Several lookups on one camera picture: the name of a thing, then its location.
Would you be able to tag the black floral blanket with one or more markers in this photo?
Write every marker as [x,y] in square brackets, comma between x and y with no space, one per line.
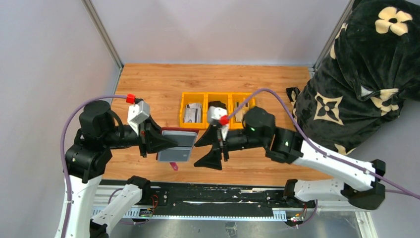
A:
[372,68]

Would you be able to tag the red leather card holder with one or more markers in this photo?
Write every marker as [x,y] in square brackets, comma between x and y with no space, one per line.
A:
[181,153]

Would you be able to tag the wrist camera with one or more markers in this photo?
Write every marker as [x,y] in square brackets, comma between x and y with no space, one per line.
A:
[137,114]
[214,115]

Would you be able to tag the black cards stack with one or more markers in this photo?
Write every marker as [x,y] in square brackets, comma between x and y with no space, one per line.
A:
[218,105]

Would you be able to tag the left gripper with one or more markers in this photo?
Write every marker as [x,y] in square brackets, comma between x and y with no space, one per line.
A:
[150,137]

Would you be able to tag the aluminium frame rail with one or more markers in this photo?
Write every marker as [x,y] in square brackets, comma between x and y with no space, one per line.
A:
[97,209]

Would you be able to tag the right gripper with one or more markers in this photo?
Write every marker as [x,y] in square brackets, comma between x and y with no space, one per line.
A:
[215,137]

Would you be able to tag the white cards stack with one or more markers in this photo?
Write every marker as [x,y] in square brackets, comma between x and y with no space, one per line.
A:
[193,113]

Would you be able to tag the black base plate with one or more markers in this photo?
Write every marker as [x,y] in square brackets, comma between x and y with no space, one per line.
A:
[218,200]

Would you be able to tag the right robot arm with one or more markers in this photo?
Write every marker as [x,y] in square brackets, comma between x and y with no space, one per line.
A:
[352,181]

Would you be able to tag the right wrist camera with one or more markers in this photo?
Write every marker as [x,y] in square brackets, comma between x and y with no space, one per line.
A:
[214,115]

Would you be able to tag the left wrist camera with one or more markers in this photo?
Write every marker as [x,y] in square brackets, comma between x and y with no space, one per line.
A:
[137,114]

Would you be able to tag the left yellow bin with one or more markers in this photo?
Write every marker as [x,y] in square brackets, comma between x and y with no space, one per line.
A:
[187,98]

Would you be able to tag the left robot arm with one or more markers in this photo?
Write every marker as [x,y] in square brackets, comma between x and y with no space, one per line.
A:
[84,163]

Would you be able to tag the tan cards stack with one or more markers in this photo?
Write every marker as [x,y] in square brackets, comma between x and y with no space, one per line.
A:
[239,116]

